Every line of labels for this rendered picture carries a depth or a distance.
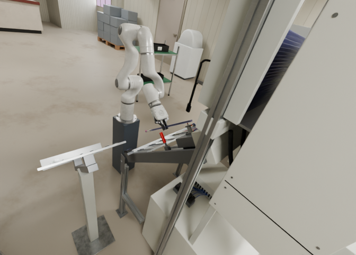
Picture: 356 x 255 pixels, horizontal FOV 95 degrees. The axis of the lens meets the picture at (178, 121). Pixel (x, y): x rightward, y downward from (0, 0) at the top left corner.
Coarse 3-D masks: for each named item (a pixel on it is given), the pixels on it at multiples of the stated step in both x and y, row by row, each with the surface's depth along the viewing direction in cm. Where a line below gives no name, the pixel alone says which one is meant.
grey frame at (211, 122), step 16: (256, 0) 36; (272, 0) 35; (256, 16) 36; (240, 32) 40; (256, 32) 37; (240, 48) 41; (240, 64) 42; (224, 80) 46; (224, 96) 47; (208, 112) 55; (224, 112) 51; (208, 128) 54; (224, 128) 56; (208, 144) 57; (192, 160) 63; (192, 176) 66; (176, 208) 80; (160, 240) 104
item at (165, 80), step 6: (138, 48) 299; (156, 54) 300; (162, 54) 309; (168, 54) 320; (174, 54) 330; (162, 60) 371; (174, 66) 349; (144, 84) 321; (126, 90) 347; (138, 96) 323
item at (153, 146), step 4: (172, 136) 141; (176, 136) 133; (160, 140) 136; (168, 140) 126; (172, 140) 122; (152, 144) 126; (156, 144) 122; (160, 144) 118; (164, 144) 116; (144, 148) 125; (148, 148) 118; (152, 148) 113; (156, 148) 111; (136, 152) 117
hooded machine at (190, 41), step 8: (184, 32) 455; (192, 32) 443; (200, 32) 476; (184, 40) 463; (192, 40) 448; (200, 40) 474; (176, 48) 482; (184, 48) 466; (192, 48) 453; (200, 48) 486; (184, 56) 474; (192, 56) 470; (200, 56) 503; (176, 64) 500; (184, 64) 483; (192, 64) 491; (176, 72) 510; (184, 72) 492; (192, 72) 515
